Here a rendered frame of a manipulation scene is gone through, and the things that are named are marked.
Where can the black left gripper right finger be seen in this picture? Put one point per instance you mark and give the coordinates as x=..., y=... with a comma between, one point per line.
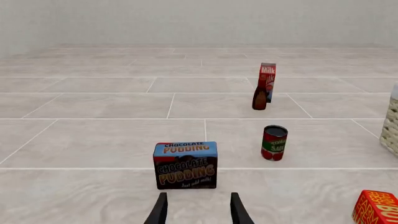
x=238, y=212

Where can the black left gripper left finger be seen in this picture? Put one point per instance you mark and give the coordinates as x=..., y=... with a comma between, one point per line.
x=159, y=212

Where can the tomato sauce tin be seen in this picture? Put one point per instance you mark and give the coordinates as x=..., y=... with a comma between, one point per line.
x=274, y=144

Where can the dark brown sauce bottle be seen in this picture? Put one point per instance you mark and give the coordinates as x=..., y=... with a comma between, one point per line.
x=259, y=100

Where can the white woven basket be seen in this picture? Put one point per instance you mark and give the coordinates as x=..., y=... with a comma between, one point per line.
x=390, y=126

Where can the chocolate pudding box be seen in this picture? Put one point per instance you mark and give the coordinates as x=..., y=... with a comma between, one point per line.
x=185, y=166

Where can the red milk carton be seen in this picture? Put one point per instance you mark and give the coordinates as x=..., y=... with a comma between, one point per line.
x=267, y=78

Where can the red butter box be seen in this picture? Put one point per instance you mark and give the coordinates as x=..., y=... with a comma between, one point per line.
x=377, y=208

